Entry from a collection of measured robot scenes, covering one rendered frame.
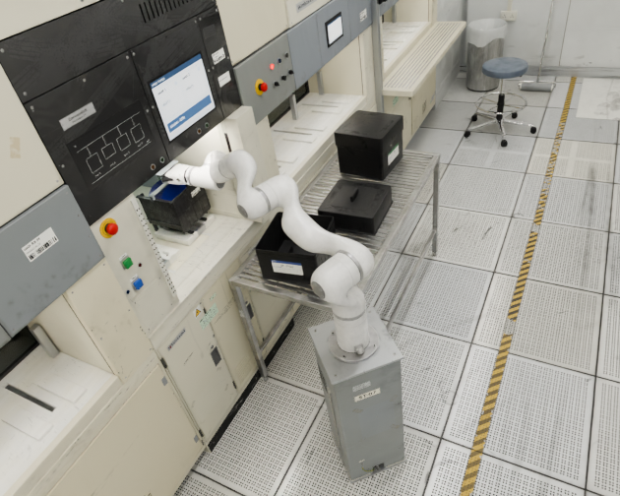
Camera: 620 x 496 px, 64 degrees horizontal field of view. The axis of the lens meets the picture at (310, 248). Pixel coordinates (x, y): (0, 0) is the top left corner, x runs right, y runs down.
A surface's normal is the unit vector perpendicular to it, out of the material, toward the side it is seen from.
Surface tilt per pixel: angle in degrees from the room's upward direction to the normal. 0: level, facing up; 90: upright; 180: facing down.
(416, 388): 0
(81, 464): 90
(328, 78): 90
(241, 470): 0
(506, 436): 0
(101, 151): 90
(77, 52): 90
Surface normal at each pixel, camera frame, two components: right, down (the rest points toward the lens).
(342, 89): -0.45, 0.62
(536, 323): -0.14, -0.76
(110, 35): 0.88, 0.19
